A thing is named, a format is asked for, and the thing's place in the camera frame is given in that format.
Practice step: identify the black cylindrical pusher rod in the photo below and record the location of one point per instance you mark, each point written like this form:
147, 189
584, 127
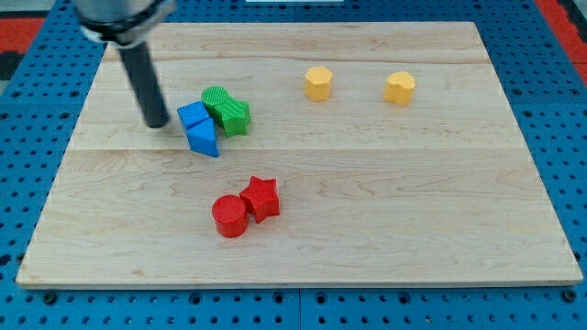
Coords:
143, 79

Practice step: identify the yellow heart block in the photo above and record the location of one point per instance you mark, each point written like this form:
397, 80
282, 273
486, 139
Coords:
399, 88

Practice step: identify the blue cube block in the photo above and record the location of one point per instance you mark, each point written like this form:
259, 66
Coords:
192, 114

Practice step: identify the green cylinder block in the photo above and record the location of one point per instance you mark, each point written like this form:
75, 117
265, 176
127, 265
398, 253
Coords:
212, 97

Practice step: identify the blue triangle block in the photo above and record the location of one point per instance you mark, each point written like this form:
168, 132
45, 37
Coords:
202, 138

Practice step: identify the green star block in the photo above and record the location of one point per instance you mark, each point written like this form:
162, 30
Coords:
233, 116

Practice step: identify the red cylinder block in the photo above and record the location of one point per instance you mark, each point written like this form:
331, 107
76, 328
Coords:
230, 215

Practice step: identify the yellow hexagon block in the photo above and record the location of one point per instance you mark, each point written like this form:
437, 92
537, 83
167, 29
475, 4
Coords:
318, 83

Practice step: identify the red star block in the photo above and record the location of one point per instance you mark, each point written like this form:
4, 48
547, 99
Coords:
261, 198

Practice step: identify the wooden board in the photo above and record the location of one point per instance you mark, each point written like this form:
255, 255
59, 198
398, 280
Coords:
442, 192

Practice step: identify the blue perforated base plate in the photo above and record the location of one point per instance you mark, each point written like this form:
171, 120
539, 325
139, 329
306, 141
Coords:
55, 70

